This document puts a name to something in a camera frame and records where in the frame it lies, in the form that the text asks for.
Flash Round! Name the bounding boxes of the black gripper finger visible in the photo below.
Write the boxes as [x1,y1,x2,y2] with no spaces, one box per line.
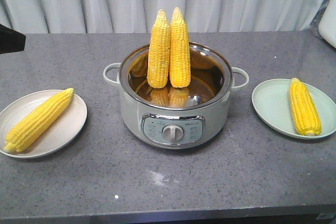
[0,24,26,54]

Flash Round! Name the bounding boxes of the yellow corn cob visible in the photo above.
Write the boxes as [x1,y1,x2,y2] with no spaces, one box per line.
[3,88,75,153]
[289,78,322,136]
[169,7,191,88]

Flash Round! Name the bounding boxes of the white pleated curtain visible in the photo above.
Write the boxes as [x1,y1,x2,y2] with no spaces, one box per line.
[1,0,324,33]

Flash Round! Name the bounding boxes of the cream white plate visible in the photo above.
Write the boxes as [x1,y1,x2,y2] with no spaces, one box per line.
[1,90,87,158]

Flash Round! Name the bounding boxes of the green electric cooking pot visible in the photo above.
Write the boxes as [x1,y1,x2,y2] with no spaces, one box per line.
[103,42,249,149]

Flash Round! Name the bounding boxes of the light green plate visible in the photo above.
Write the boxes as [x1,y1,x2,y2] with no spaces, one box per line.
[251,79,335,140]

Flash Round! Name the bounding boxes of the grey stone countertop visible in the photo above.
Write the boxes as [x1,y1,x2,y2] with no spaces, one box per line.
[1,31,335,223]

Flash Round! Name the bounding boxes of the white soy milk blender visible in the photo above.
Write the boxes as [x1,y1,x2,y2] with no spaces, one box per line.
[310,0,335,48]

